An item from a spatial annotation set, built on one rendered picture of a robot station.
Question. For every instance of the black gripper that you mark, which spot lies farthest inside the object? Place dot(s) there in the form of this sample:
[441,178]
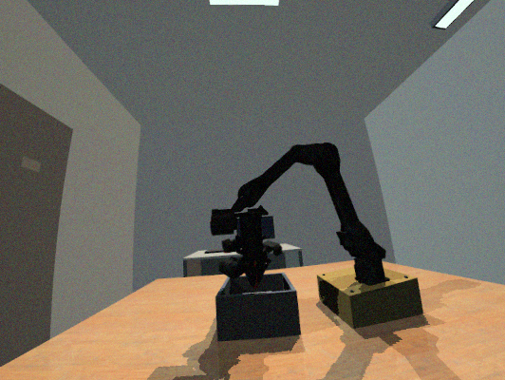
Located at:
[253,249]

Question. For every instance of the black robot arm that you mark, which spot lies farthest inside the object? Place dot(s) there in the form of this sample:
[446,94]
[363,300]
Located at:
[354,236]

